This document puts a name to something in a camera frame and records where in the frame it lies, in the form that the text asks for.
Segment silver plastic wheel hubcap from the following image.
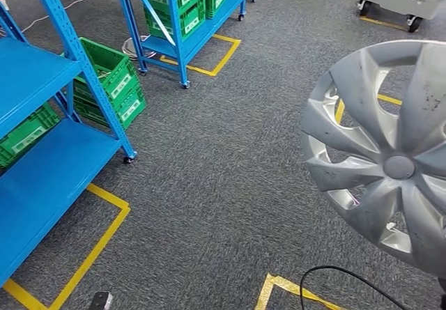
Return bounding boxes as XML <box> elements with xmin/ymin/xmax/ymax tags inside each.
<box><xmin>301</xmin><ymin>40</ymin><xmax>446</xmax><ymax>279</ymax></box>

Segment grey metal bracket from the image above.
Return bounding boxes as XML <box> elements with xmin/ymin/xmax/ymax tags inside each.
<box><xmin>88</xmin><ymin>291</ymin><xmax>114</xmax><ymax>310</ymax></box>

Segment chrome stanchion base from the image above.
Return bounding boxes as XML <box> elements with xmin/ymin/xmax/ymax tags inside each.
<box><xmin>121</xmin><ymin>34</ymin><xmax>158</xmax><ymax>63</ymax></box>

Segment white floor cable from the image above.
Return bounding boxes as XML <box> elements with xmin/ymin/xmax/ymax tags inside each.
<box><xmin>0</xmin><ymin>0</ymin><xmax>116</xmax><ymax>36</ymax></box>

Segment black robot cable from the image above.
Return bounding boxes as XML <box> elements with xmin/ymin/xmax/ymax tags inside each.
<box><xmin>300</xmin><ymin>265</ymin><xmax>411</xmax><ymax>310</ymax></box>

